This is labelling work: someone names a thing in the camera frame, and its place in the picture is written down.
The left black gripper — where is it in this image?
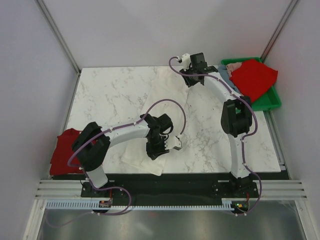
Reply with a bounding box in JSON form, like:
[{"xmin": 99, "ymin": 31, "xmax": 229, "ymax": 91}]
[{"xmin": 146, "ymin": 135, "xmax": 170, "ymax": 161}]

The white t shirt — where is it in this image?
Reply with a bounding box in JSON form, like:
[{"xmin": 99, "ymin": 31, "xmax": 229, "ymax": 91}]
[{"xmin": 121, "ymin": 66, "xmax": 189, "ymax": 176}]

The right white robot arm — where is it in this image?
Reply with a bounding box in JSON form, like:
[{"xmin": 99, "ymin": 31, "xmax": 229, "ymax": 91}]
[{"xmin": 178, "ymin": 53, "xmax": 253, "ymax": 197}]

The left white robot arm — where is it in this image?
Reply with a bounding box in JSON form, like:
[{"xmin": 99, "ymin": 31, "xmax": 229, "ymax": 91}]
[{"xmin": 71, "ymin": 114, "xmax": 174, "ymax": 197}]

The light blue t shirt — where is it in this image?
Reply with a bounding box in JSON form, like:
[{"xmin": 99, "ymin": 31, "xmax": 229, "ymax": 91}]
[{"xmin": 217, "ymin": 64, "xmax": 240, "ymax": 94}]

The pink t shirt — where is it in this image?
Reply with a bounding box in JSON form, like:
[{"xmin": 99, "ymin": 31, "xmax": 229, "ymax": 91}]
[{"xmin": 226, "ymin": 62, "xmax": 242, "ymax": 76}]

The red t shirt in bin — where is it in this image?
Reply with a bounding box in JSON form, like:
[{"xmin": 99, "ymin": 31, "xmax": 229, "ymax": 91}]
[{"xmin": 229, "ymin": 59, "xmax": 278, "ymax": 103}]

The green plastic bin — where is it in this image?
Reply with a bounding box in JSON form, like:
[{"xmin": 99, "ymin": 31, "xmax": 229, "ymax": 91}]
[{"xmin": 221, "ymin": 57, "xmax": 281, "ymax": 111}]

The folded red t shirt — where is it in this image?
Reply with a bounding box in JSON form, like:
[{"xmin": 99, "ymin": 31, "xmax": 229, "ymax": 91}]
[{"xmin": 49, "ymin": 128, "xmax": 83, "ymax": 176}]

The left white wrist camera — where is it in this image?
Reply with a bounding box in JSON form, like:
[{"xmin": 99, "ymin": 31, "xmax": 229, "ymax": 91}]
[{"xmin": 164, "ymin": 136, "xmax": 183, "ymax": 151}]

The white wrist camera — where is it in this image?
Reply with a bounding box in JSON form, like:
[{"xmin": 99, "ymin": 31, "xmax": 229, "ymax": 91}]
[
  {"xmin": 164, "ymin": 136, "xmax": 183, "ymax": 151},
  {"xmin": 178, "ymin": 53, "xmax": 191, "ymax": 71}
]

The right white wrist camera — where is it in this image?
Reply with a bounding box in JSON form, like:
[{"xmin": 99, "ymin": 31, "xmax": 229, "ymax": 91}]
[{"xmin": 178, "ymin": 53, "xmax": 191, "ymax": 71}]

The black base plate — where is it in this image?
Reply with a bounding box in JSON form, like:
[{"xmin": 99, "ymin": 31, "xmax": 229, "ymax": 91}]
[{"xmin": 80, "ymin": 172, "xmax": 260, "ymax": 198}]

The white slotted cable duct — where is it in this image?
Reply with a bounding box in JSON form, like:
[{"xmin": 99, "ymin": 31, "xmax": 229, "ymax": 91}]
[{"xmin": 45, "ymin": 199, "xmax": 249, "ymax": 211}]

